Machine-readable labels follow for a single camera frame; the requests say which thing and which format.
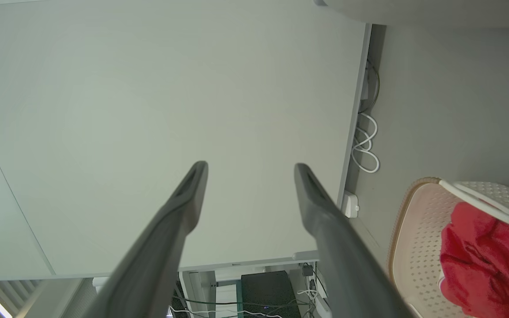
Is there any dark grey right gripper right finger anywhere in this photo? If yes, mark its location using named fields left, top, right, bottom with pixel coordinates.
left=293, top=163, right=414, bottom=318

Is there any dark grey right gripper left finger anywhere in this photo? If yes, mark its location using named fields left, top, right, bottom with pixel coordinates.
left=82, top=161, right=209, bottom=318

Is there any red and white garment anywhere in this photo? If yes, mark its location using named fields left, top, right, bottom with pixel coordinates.
left=439, top=201, right=509, bottom=318

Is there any white extension socket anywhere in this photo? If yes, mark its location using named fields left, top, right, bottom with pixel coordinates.
left=314, top=289, right=332, bottom=318

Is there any metal desk leg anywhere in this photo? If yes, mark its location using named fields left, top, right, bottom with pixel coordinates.
left=179, top=267, right=242, bottom=318

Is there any white power strip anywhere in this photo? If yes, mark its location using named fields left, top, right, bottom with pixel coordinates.
left=342, top=191, right=360, bottom=219

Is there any cream perforated laundry basket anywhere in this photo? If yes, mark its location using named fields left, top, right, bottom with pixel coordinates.
left=387, top=177, right=509, bottom=318

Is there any black box device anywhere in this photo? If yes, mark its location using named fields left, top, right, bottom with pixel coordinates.
left=241, top=271, right=301, bottom=318

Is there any white partition panel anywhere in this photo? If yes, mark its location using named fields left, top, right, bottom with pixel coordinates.
left=0, top=0, right=372, bottom=281

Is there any thin white floor cable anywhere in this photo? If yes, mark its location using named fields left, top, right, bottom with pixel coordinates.
left=168, top=305, right=281, bottom=318

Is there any looped white cable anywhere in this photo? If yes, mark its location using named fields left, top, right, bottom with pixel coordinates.
left=351, top=113, right=380, bottom=174

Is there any thin dark cable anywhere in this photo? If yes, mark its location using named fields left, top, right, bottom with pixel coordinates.
left=361, top=57, right=381, bottom=113

